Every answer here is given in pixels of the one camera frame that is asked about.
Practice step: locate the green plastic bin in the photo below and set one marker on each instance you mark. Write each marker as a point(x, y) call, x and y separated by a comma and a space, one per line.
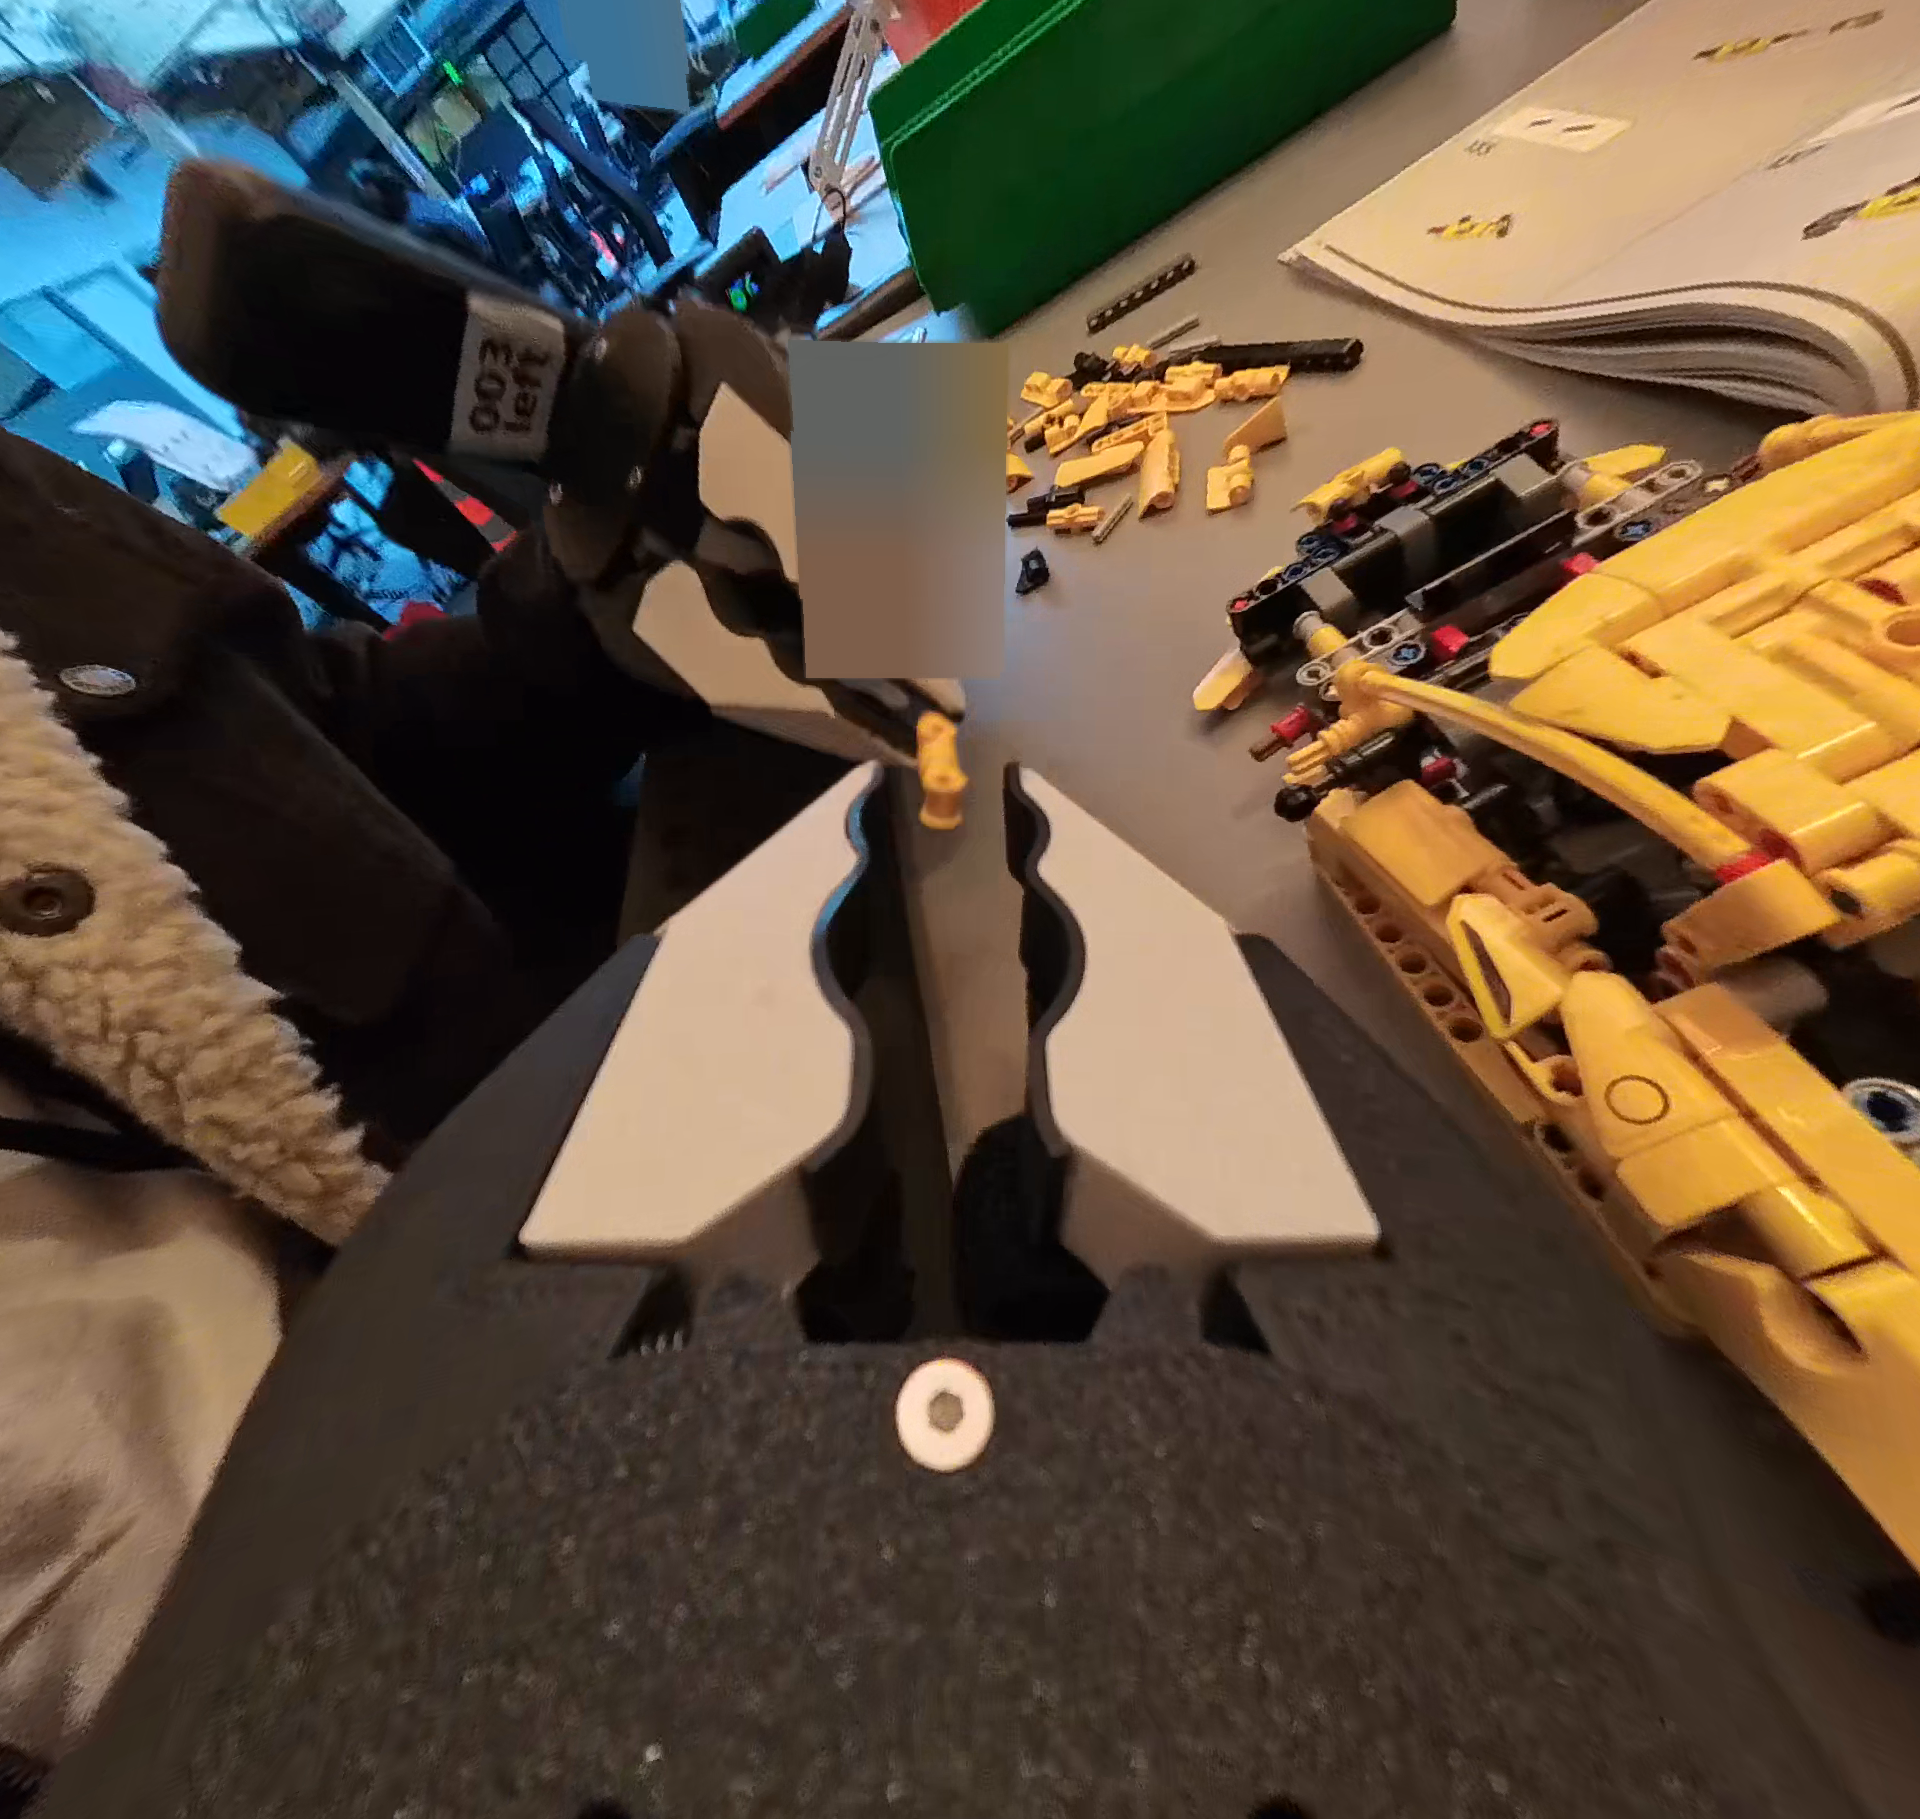
point(1170, 94)

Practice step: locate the person's left forearm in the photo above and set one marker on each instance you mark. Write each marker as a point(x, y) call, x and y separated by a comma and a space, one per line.
point(526, 739)

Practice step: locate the pile of yellow brick pieces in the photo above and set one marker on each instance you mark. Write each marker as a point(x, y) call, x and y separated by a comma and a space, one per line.
point(1140, 425)

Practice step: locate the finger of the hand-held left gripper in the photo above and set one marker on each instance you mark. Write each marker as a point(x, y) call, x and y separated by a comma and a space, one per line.
point(750, 463)
point(718, 647)

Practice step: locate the small black brick connector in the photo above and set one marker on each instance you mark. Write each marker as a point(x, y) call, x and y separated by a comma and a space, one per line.
point(1031, 569)

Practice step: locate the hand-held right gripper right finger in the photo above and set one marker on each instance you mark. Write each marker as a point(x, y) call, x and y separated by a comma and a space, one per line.
point(1200, 1097)

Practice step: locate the black device with green display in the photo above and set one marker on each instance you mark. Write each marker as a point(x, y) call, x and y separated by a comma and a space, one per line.
point(750, 280)

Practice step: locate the yellow brick car model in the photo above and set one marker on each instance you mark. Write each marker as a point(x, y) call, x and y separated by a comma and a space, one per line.
point(1723, 647)

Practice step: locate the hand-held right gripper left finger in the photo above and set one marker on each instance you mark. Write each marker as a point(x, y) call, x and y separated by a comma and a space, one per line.
point(705, 1097)

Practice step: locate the small yellow lego subassembly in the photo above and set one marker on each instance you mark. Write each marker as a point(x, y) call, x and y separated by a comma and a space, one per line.
point(939, 784)

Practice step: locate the dark grey holed beam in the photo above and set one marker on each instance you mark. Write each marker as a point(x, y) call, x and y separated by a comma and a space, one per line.
point(1140, 292)

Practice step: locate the white document stand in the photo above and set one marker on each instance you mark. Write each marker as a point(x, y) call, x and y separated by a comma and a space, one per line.
point(857, 79)

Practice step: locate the building instruction booklet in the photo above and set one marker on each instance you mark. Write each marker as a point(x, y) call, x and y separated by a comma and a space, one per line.
point(1648, 198)

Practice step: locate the grey desk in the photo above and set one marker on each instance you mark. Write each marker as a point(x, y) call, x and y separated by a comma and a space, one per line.
point(1140, 677)

